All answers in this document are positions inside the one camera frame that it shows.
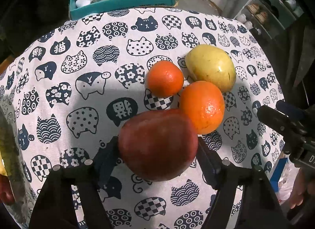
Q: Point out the yellow-green pear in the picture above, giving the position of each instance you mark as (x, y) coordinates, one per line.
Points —
(211, 64)

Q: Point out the green-yellow pear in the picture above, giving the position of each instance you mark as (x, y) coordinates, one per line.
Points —
(2, 167)

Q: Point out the dark green patterned plate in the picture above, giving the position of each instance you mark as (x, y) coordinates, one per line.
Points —
(10, 155)

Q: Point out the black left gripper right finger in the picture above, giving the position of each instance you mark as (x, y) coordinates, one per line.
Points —
(259, 206)

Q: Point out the teal cardboard tray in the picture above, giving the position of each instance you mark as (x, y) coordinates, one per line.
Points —
(81, 8)

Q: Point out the shoe rack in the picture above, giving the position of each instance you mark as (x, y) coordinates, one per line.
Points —
(268, 18)

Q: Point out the dark red apple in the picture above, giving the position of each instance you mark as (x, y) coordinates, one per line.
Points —
(6, 194)

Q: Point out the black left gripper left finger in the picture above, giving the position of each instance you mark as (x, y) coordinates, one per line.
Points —
(54, 206)

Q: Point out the person's right hand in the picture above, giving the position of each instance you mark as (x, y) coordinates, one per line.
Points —
(301, 185)

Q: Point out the small orange tangerine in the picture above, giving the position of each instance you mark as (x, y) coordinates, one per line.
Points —
(164, 79)

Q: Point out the cat pattern tablecloth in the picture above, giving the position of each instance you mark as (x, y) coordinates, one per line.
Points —
(74, 88)

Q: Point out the bright red apple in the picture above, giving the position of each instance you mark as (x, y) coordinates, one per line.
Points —
(158, 145)

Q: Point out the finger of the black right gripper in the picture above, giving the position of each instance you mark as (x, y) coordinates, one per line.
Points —
(275, 120)
(295, 114)

